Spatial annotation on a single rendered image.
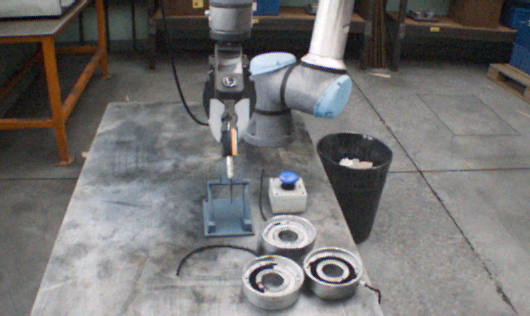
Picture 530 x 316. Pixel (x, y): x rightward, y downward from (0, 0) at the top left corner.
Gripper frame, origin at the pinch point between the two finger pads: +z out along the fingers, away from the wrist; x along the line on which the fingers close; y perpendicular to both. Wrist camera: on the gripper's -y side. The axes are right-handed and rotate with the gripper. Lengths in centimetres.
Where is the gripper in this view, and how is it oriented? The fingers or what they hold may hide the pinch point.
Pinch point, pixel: (228, 137)
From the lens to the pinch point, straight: 93.7
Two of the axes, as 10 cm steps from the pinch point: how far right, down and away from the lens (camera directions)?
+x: -9.9, 0.3, -1.4
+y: -1.4, -4.7, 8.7
